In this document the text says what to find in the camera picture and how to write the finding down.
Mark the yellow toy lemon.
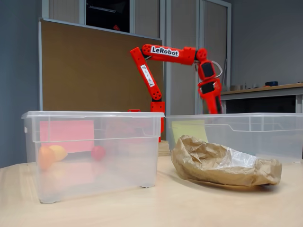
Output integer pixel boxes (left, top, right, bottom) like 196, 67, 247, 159
51, 145, 69, 163

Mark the crumpled brown paper bag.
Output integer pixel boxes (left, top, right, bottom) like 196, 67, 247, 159
170, 135, 283, 187

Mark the grey tall cabinet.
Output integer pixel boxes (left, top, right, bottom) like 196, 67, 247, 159
42, 0, 232, 115

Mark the pink paper note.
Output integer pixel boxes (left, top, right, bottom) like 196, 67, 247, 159
39, 120, 95, 153

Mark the wooden-top side bench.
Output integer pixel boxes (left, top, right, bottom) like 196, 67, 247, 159
220, 82, 303, 114

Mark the white gripper servo cable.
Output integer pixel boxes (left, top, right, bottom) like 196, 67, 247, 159
212, 60, 223, 79

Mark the brown cork board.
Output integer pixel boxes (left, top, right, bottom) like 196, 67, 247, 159
38, 18, 164, 112

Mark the yellow paper note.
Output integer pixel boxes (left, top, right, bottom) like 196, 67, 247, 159
171, 120, 209, 144

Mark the grey metal rod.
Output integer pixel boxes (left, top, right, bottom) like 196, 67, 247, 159
222, 58, 228, 92

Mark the toy orange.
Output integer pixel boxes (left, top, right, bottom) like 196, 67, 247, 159
37, 146, 56, 171

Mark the wooden base block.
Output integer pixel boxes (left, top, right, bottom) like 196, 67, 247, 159
158, 140, 171, 157

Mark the clear plastic bin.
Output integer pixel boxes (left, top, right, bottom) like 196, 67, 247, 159
21, 110, 166, 204
165, 113, 303, 164

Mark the red toy strawberry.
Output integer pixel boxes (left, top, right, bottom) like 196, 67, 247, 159
91, 145, 107, 161

